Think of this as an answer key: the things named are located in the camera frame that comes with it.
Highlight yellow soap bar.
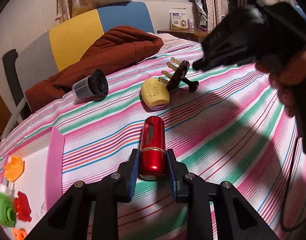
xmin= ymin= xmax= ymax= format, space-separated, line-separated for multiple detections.
xmin=140 ymin=78 xmax=170 ymax=111

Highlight striped pink bedsheet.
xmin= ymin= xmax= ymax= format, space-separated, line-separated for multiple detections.
xmin=0 ymin=41 xmax=306 ymax=239

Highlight dark red quilted blanket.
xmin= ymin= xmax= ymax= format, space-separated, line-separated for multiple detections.
xmin=25 ymin=26 xmax=164 ymax=113

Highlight green white toy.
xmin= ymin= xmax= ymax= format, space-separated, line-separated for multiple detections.
xmin=0 ymin=184 xmax=16 ymax=228

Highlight black lens cup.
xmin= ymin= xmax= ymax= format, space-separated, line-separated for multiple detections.
xmin=72 ymin=69 xmax=108 ymax=100

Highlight wooden side desk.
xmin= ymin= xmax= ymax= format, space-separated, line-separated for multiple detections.
xmin=157 ymin=29 xmax=208 ymax=43

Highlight red metallic cylinder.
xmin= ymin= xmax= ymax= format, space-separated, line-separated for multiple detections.
xmin=139 ymin=116 xmax=166 ymax=181

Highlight pink rimmed white tray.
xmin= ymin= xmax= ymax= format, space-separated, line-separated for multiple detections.
xmin=0 ymin=126 xmax=64 ymax=233

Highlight person right hand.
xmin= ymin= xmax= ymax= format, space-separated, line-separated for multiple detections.
xmin=255 ymin=51 xmax=306 ymax=118

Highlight dark brown massage comb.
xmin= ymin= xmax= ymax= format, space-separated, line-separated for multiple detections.
xmin=158 ymin=57 xmax=199 ymax=93

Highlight orange linked cubes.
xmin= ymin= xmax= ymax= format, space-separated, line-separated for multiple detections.
xmin=12 ymin=228 xmax=27 ymax=240

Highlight grey yellow blue headboard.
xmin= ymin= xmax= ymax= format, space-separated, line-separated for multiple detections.
xmin=15 ymin=2 xmax=154 ymax=92

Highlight orange toy boat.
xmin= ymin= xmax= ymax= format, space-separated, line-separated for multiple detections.
xmin=4 ymin=156 xmax=24 ymax=183

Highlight white product box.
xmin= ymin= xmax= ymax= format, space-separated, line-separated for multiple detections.
xmin=169 ymin=8 xmax=188 ymax=30

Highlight red puzzle piece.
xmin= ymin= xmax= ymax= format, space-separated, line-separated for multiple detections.
xmin=14 ymin=191 xmax=32 ymax=222

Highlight pale pink pillow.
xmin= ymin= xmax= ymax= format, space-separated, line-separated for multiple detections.
xmin=148 ymin=33 xmax=201 ymax=54

